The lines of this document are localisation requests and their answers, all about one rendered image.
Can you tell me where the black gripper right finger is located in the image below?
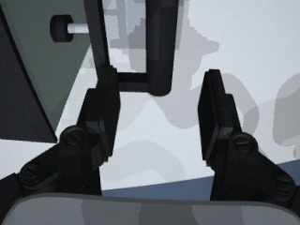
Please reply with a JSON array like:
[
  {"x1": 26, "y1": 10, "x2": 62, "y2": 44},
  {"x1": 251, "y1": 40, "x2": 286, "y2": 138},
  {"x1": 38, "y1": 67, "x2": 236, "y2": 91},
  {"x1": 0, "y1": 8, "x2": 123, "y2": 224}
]
[{"x1": 198, "y1": 68, "x2": 300, "y2": 217}]

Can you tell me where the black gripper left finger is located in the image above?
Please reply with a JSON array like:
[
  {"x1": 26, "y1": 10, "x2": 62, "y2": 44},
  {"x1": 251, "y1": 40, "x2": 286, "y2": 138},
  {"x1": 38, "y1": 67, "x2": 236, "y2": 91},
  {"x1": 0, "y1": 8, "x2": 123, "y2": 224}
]
[{"x1": 0, "y1": 65, "x2": 121, "y2": 225}]

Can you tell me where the grey-green box with black lid and pull handle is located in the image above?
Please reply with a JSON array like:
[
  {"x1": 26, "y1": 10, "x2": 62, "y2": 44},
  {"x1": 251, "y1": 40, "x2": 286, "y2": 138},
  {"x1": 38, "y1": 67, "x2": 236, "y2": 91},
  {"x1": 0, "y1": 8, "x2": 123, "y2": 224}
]
[{"x1": 0, "y1": 0, "x2": 179, "y2": 143}]

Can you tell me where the grey metal base plate with bolts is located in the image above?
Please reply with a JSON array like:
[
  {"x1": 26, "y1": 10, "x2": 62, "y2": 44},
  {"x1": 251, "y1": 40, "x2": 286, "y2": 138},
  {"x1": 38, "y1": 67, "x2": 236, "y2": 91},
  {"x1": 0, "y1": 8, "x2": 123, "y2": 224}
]
[{"x1": 102, "y1": 0, "x2": 184, "y2": 51}]

